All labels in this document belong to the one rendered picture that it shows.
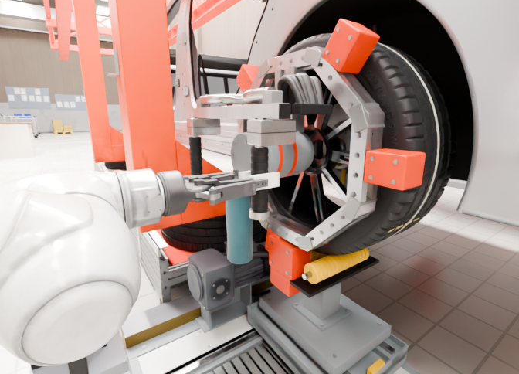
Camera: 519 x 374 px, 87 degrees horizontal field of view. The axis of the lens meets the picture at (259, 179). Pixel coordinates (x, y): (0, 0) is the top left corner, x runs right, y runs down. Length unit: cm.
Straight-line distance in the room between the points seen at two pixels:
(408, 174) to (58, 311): 55
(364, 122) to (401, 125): 9
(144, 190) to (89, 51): 266
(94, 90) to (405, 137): 270
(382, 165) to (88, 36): 279
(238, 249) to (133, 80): 67
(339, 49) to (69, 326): 65
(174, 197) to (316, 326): 81
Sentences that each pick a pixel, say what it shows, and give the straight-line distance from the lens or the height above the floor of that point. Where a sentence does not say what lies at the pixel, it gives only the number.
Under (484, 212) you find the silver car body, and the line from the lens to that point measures 75.
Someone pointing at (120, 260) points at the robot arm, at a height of 84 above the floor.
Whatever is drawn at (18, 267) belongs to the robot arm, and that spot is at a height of 85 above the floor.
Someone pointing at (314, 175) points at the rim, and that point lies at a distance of 88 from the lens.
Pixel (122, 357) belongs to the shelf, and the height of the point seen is 45.
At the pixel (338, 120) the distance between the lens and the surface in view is 105.
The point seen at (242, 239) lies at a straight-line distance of 91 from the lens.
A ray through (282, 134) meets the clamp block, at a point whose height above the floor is 92.
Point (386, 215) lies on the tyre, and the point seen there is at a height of 72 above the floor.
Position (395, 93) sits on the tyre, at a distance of 70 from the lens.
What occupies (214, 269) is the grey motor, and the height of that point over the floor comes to 40.
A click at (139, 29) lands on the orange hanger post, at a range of 112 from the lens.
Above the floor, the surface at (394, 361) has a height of 15.
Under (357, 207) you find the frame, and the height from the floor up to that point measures 76.
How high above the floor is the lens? 96
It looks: 13 degrees down
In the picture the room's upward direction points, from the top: straight up
